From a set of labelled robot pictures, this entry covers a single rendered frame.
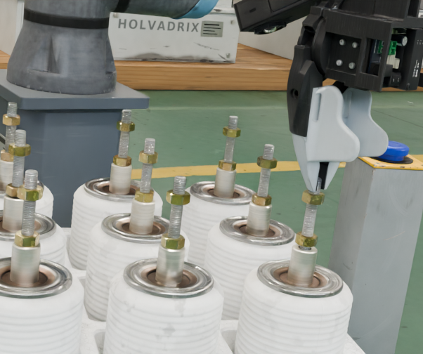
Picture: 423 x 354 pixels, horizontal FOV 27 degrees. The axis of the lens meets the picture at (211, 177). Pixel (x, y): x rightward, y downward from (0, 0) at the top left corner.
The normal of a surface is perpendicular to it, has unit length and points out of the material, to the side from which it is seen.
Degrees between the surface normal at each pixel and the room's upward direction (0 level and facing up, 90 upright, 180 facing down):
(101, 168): 90
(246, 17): 90
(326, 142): 91
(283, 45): 90
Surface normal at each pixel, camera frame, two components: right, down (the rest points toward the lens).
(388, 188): 0.27, 0.29
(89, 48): 0.63, -0.01
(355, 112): -0.62, 0.12
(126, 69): 0.53, 0.29
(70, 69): 0.33, 0.00
